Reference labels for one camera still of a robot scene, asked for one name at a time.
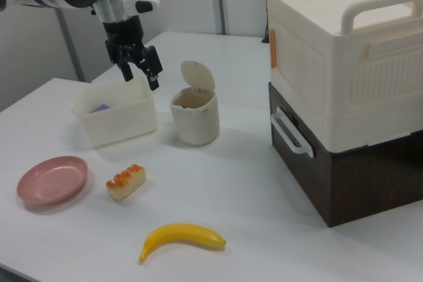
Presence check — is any yellow toy banana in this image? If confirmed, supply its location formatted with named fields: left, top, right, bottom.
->
left=138, top=223, right=227, bottom=263

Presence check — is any white plastic open container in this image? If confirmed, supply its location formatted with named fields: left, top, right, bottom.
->
left=73, top=75, right=159, bottom=149

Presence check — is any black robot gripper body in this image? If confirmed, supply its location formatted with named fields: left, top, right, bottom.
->
left=102, top=16, right=147, bottom=55

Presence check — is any orange glazed toy bread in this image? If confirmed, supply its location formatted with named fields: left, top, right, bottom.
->
left=105, top=164, right=147, bottom=201

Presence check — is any purple flat item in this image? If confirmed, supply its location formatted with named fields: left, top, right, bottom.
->
left=89, top=103, right=112, bottom=114

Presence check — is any dark brown storage box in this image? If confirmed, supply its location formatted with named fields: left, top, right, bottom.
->
left=268, top=82, right=423, bottom=229

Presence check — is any cream mini trash can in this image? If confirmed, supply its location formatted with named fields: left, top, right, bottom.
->
left=170, top=60, right=221, bottom=146

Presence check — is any cream plastic storage box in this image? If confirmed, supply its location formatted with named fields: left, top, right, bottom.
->
left=266, top=0, right=423, bottom=147

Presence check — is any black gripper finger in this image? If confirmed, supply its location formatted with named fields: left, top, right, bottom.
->
left=134, top=45, right=164, bottom=92
left=105, top=40, right=134, bottom=83

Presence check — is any pink plastic plate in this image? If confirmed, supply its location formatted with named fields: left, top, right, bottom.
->
left=16, top=155, right=90, bottom=206

